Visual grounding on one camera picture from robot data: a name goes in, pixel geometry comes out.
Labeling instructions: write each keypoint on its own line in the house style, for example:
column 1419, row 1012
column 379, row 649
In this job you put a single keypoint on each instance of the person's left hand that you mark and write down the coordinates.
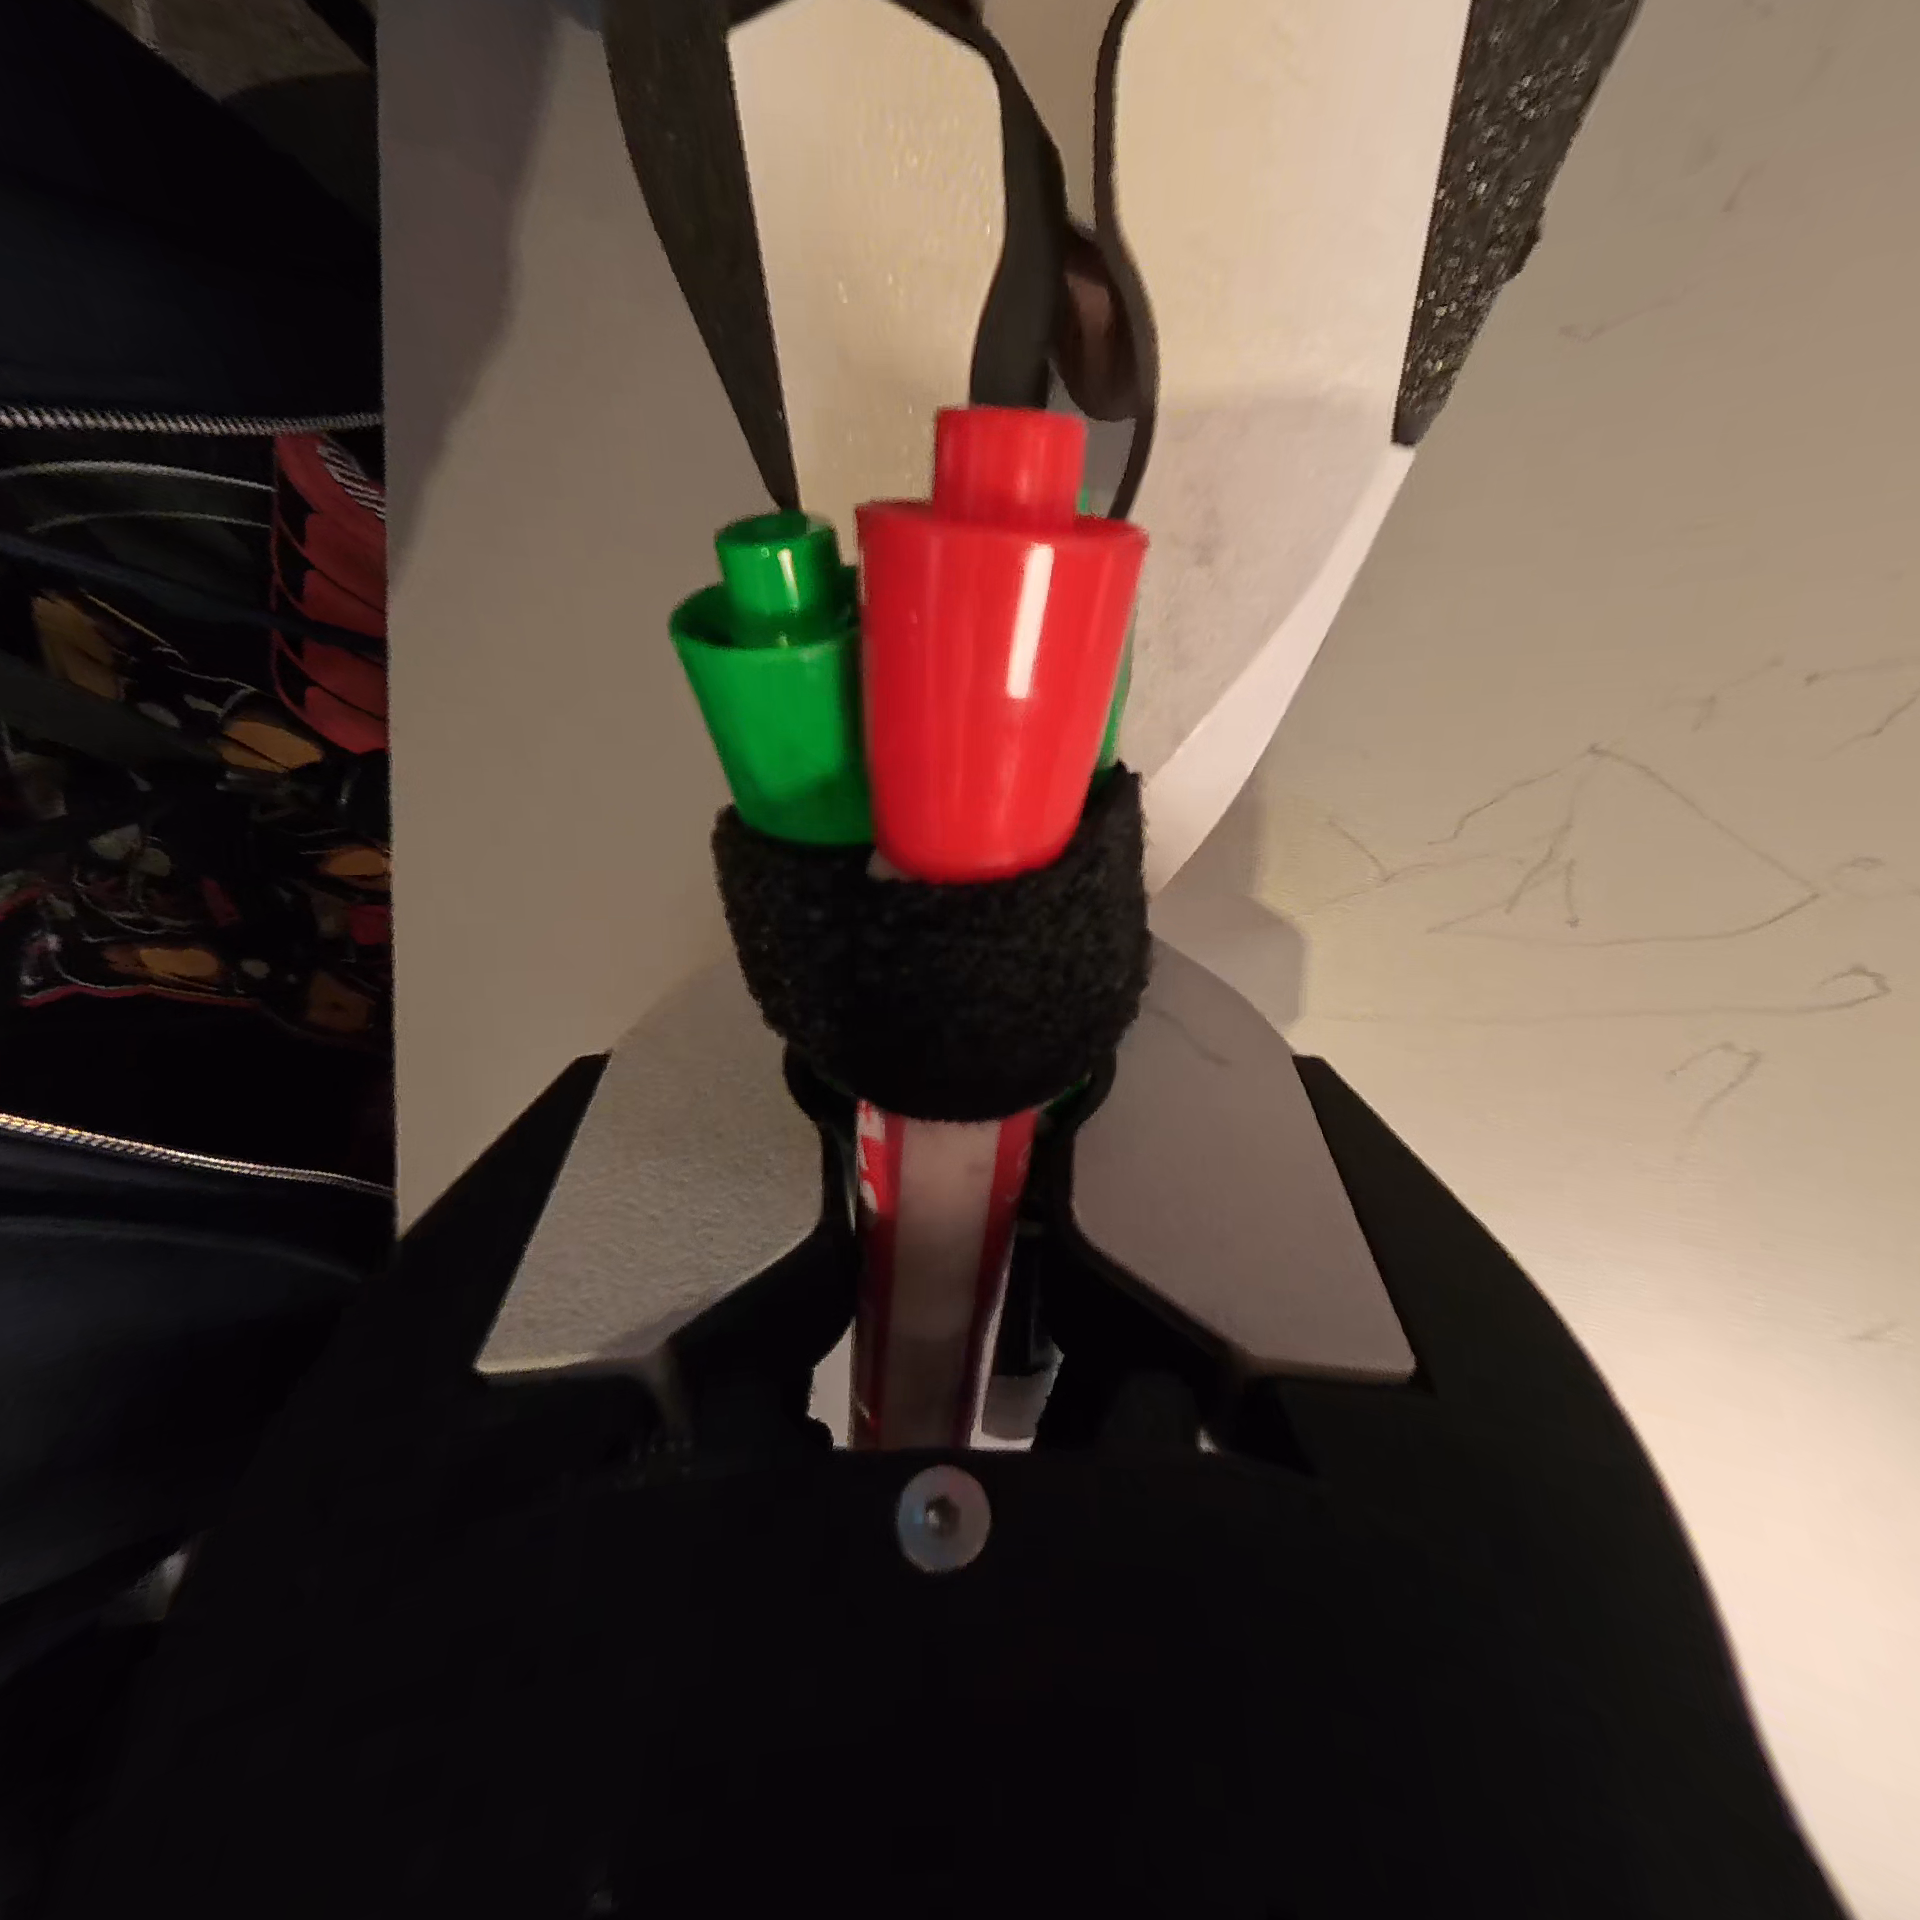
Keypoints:
column 1092, row 332

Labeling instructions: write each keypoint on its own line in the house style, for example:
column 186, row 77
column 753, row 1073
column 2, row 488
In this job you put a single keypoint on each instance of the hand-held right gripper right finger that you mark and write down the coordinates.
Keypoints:
column 1276, row 1217

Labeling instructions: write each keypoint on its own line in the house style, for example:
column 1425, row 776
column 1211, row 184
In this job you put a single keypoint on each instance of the dark zip jacket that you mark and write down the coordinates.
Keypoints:
column 150, row 1350

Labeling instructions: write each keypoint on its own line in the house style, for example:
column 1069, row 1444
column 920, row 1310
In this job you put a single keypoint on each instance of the red dry erase marker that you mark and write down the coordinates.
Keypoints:
column 989, row 691

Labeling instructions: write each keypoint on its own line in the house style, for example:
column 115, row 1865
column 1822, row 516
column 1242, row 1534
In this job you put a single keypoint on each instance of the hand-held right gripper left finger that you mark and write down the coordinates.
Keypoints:
column 632, row 1259

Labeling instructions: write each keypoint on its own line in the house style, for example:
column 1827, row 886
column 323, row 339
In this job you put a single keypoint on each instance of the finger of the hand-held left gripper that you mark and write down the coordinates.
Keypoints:
column 1292, row 270
column 870, row 211

